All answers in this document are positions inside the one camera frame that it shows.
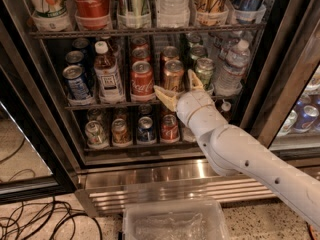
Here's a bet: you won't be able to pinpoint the rear green can middle shelf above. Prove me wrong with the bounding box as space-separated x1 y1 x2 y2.
186 33 202 48

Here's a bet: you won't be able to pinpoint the wire shelf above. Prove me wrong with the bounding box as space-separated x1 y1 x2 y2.
29 22 266 39
64 95 238 111

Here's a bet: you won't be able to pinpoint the water bottle bottom shelf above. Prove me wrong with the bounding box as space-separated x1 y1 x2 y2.
182 124 196 142

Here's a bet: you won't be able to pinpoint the front blue can middle shelf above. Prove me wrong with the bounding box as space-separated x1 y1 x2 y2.
62 65 92 100

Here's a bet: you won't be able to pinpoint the red can bottom shelf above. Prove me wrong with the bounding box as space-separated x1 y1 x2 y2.
161 114 178 140

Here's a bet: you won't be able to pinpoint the tea bottle bottom shelf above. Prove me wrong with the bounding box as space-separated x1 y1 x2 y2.
219 101 232 121

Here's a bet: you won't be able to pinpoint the gold can bottom shelf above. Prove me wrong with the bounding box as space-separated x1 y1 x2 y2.
111 118 130 144

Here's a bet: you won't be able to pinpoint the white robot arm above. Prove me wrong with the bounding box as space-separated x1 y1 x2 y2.
154 71 320 230

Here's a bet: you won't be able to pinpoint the rear red cola can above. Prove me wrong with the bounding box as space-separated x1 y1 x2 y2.
130 36 149 50

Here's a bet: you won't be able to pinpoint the rear blue can middle shelf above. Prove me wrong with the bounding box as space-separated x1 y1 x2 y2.
72 37 90 51

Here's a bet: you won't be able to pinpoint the open glass fridge door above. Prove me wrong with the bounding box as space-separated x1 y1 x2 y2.
0 22 75 204

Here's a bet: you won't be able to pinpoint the top wire shelf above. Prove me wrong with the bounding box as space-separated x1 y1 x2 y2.
29 22 266 39

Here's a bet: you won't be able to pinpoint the blue can right fridge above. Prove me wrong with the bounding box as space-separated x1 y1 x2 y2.
293 105 319 133

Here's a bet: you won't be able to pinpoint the black floor cables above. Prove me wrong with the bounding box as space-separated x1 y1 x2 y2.
0 197 104 240

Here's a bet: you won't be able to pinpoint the steel fridge base grille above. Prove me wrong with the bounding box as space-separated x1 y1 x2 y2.
75 159 275 217

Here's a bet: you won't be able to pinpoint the middle wire shelf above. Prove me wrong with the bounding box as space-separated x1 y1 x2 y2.
64 95 238 111

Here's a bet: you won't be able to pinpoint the front red cola can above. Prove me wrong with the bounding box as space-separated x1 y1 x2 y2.
131 61 154 96

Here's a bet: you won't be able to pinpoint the blue can bottom shelf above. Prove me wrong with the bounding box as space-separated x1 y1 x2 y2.
137 116 155 142

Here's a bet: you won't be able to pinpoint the front green can middle shelf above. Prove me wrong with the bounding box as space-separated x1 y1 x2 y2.
195 58 214 90

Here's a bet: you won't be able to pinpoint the brown tea bottle white cap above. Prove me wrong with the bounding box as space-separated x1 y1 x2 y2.
94 41 124 103

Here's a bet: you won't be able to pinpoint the front water bottle middle shelf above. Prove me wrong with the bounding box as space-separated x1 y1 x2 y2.
215 39 251 96

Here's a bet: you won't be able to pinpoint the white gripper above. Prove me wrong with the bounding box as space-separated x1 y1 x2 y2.
154 69 220 131

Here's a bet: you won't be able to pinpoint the red cola can top shelf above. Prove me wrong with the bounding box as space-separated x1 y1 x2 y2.
70 0 112 19

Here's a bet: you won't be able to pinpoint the clear plastic bin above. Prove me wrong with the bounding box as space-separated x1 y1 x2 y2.
123 199 230 240

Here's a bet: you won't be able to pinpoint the green white can bottom shelf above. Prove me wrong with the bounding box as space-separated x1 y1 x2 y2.
85 121 106 145

